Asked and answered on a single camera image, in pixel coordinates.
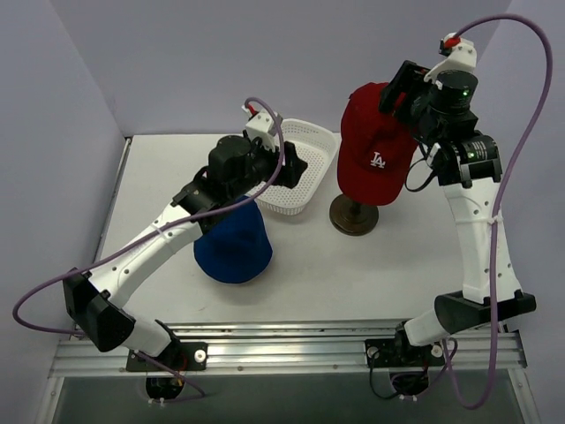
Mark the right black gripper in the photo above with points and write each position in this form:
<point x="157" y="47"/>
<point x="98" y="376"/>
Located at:
<point x="402" y="89"/>

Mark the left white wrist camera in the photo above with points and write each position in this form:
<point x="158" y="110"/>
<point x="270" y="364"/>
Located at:
<point x="260" y="124"/>

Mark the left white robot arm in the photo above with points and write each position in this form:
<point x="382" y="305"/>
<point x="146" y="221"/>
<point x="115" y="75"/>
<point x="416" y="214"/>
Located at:
<point x="95" y="298"/>

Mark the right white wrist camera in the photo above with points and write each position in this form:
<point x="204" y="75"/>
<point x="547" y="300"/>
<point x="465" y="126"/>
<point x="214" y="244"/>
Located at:
<point x="459" y="55"/>

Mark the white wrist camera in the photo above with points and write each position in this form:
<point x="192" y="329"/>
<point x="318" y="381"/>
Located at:
<point x="459" y="55"/>
<point x="260" y="124"/>

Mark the white perforated plastic basket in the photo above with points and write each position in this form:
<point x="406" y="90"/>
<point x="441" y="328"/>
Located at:
<point x="317" y="146"/>

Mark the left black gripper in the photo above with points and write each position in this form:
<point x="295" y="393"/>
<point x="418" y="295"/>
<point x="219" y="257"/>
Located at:
<point x="285" y="166"/>

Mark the aluminium mounting rail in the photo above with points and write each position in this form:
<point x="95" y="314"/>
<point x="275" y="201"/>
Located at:
<point x="244" y="349"/>

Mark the blue bucket hat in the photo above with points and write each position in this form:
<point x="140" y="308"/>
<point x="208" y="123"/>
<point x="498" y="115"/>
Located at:
<point x="237" y="249"/>

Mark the red LA baseball cap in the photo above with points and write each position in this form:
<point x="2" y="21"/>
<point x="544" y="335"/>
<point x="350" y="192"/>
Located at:
<point x="376" y="150"/>

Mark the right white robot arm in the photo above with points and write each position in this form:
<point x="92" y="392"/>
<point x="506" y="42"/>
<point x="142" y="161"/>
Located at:
<point x="467" y="166"/>

